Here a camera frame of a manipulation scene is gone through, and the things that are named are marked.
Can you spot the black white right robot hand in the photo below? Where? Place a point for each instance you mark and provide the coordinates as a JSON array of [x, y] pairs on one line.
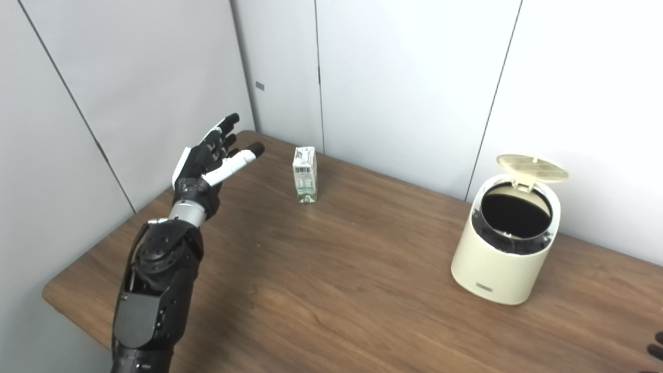
[[658, 348]]

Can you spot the white green milk carton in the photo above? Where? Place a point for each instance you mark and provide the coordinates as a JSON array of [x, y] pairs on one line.
[[304, 176]]

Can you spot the cream-colored round bin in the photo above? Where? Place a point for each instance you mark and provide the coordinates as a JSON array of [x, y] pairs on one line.
[[492, 269]]

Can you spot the cream round bin lid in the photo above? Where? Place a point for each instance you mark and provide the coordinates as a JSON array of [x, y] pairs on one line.
[[533, 167]]

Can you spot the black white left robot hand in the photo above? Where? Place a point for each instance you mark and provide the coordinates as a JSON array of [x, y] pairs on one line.
[[197, 171]]

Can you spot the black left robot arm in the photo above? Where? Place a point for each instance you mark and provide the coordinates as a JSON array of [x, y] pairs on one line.
[[155, 290]]

